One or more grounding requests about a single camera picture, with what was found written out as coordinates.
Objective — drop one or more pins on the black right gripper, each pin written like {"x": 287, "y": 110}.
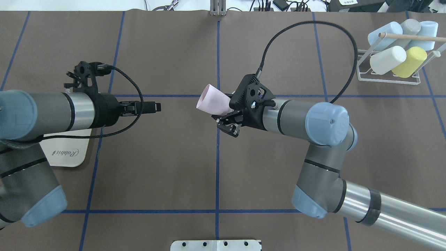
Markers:
{"x": 248, "y": 120}

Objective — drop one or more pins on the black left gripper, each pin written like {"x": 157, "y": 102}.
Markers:
{"x": 107, "y": 109}

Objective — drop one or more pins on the pink plastic cup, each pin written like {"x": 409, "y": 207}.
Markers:
{"x": 211, "y": 101}

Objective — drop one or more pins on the pale green plastic cup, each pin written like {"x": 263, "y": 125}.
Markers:
{"x": 387, "y": 59}

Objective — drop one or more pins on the yellow plastic cup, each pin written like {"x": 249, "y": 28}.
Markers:
{"x": 415, "y": 56}

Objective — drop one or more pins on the grey translucent plastic cup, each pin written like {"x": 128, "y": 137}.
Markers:
{"x": 409, "y": 27}

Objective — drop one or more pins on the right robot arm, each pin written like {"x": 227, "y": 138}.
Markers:
{"x": 320, "y": 188}

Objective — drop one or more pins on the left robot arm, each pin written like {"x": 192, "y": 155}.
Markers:
{"x": 30, "y": 192}

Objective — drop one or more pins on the brown paper table mat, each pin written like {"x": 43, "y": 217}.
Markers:
{"x": 173, "y": 176}

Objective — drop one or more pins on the white plastic tray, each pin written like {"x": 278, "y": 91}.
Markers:
{"x": 65, "y": 152}

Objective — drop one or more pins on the metal rod with stand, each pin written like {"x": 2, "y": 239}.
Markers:
{"x": 169, "y": 7}

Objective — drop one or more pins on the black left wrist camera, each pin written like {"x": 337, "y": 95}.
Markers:
{"x": 84, "y": 77}

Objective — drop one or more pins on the aluminium frame post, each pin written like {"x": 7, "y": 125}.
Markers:
{"x": 218, "y": 8}

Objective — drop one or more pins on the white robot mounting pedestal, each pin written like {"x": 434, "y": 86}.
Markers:
{"x": 217, "y": 245}

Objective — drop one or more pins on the white wire cup rack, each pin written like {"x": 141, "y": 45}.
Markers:
{"x": 365, "y": 73}

